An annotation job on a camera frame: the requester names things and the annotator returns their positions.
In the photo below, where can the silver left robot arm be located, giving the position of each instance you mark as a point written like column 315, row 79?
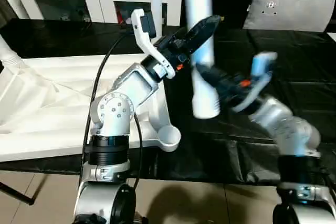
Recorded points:
column 113, row 108

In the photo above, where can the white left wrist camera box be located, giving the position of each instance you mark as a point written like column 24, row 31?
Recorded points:
column 143, row 37

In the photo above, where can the white plastic table top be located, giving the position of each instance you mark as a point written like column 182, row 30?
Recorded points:
column 52, row 90

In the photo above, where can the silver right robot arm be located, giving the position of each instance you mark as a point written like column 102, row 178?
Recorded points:
column 288, row 129

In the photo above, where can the white flat board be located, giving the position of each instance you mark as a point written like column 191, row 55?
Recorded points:
column 332, row 36

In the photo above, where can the black metal frame bar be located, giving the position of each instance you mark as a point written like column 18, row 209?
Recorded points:
column 15, row 191

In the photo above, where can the brown rounded robot part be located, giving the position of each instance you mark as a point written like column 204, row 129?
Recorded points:
column 140, row 220

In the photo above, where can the light grey cushion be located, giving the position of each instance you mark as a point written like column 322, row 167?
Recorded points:
column 288, row 9

